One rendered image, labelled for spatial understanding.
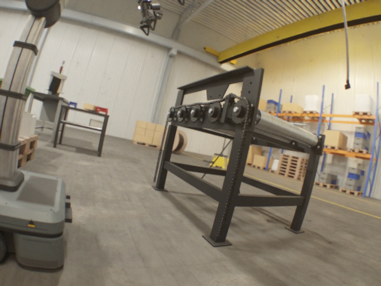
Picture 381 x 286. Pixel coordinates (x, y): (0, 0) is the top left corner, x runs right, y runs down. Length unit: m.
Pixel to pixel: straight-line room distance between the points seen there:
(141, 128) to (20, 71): 8.33
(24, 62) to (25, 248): 0.71
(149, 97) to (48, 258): 11.56
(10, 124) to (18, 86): 0.15
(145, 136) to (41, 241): 8.50
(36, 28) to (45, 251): 0.88
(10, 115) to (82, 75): 11.02
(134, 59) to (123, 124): 3.70
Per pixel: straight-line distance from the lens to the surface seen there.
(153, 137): 9.25
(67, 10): 12.67
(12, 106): 0.94
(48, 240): 0.82
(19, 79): 0.95
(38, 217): 0.79
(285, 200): 1.77
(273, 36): 10.47
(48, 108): 5.41
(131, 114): 11.79
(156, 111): 11.95
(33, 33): 1.00
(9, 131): 0.94
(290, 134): 1.64
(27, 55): 0.97
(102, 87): 11.75
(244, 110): 1.28
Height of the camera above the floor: 0.61
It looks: level
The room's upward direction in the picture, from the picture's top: 13 degrees clockwise
